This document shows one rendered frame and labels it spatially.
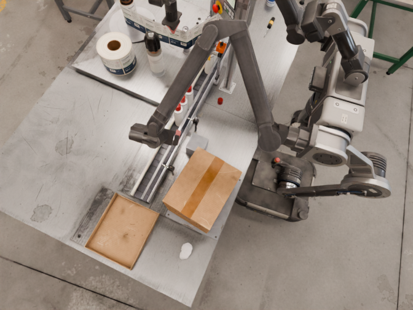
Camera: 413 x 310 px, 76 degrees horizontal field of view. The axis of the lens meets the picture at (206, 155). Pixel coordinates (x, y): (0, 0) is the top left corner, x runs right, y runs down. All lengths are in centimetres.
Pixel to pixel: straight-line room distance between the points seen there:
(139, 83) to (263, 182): 118
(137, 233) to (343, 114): 109
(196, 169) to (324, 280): 163
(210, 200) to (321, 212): 152
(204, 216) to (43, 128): 111
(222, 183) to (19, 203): 108
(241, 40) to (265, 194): 149
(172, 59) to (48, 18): 210
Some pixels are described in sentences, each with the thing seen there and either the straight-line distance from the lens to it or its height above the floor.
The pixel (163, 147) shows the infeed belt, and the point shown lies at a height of 88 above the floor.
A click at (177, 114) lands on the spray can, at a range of 140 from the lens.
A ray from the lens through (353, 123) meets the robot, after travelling 97.
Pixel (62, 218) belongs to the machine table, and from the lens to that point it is 160.
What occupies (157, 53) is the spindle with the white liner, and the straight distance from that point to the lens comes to 159.
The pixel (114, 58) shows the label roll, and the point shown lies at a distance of 167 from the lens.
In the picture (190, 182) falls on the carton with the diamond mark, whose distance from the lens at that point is 118.
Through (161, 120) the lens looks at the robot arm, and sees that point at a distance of 97.
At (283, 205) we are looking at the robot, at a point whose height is 24.
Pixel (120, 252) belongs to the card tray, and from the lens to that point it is 148.
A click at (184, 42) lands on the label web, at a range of 175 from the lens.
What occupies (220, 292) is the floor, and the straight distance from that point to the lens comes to 230.
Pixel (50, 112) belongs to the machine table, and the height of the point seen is 83.
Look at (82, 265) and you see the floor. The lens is 243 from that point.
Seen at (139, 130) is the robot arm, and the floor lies 134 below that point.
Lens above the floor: 226
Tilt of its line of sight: 70 degrees down
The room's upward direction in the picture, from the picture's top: 7 degrees clockwise
